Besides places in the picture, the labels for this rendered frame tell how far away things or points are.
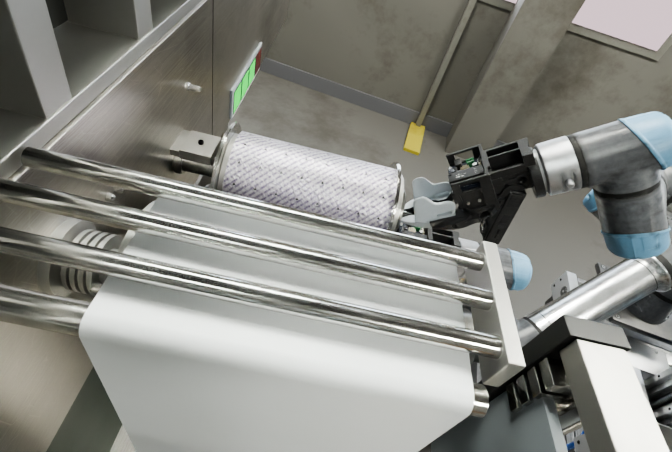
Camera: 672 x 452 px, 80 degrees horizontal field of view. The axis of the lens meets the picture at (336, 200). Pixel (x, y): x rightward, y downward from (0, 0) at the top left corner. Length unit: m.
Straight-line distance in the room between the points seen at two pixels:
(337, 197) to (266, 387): 0.33
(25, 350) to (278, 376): 0.25
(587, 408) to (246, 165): 0.44
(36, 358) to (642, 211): 0.69
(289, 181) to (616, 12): 2.76
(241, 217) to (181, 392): 0.13
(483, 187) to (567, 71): 2.67
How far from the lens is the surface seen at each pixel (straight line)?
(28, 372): 0.46
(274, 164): 0.56
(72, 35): 0.50
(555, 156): 0.60
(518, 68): 2.91
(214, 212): 0.31
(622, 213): 0.64
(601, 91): 3.33
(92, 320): 0.28
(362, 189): 0.56
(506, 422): 0.43
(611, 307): 0.94
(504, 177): 0.61
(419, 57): 3.13
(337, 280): 0.29
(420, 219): 0.63
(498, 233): 0.67
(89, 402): 0.64
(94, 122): 0.42
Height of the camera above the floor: 1.67
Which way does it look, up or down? 44 degrees down
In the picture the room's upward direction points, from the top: 18 degrees clockwise
